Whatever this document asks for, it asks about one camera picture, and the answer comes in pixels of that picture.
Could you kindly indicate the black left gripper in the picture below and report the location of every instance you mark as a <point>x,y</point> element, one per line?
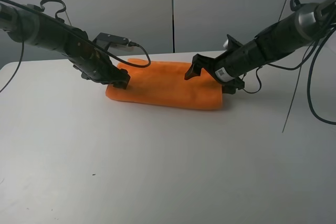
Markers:
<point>97,68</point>

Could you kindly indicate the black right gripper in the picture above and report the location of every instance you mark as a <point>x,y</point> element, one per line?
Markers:
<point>225,68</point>

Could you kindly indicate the orange microfibre towel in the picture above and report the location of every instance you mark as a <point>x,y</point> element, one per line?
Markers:
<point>163,84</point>

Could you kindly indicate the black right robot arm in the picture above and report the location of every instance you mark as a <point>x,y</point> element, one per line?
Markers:
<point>308,23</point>

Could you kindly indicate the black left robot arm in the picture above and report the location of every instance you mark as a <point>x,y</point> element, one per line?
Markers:
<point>28,24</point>

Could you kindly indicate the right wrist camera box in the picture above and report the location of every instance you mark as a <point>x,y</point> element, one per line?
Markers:
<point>227,44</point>

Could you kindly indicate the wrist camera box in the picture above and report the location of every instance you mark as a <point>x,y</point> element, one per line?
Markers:
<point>227,44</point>
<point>107,41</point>

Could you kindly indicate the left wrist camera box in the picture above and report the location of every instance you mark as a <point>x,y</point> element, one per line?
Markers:
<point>107,41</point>

